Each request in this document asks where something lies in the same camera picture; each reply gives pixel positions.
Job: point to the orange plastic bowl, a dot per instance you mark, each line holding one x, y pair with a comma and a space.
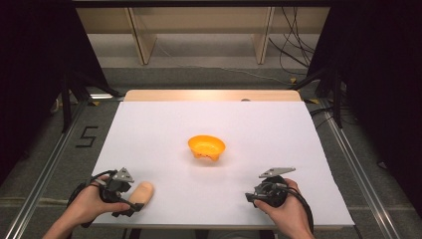
206, 146

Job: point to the black metal stand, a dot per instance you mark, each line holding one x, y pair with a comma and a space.
66, 103
337, 99

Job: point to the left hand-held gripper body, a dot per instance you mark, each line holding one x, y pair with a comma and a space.
114, 191

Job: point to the person's left hand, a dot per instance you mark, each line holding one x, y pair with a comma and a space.
88, 204

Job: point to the white table cover sheet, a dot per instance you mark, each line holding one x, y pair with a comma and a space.
212, 192

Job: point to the aluminium floor rail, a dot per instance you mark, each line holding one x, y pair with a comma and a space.
360, 172
46, 172

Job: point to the person's right hand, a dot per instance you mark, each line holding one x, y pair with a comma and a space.
292, 212

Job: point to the light wooden shelf unit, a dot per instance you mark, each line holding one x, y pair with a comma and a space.
199, 23

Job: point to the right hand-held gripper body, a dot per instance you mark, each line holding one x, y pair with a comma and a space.
273, 192

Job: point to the black curtain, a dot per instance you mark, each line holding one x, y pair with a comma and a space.
381, 83
30, 83

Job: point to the yellow tape piece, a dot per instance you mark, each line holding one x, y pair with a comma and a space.
313, 101
94, 103

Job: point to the tan bread roll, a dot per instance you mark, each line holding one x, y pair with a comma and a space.
143, 192

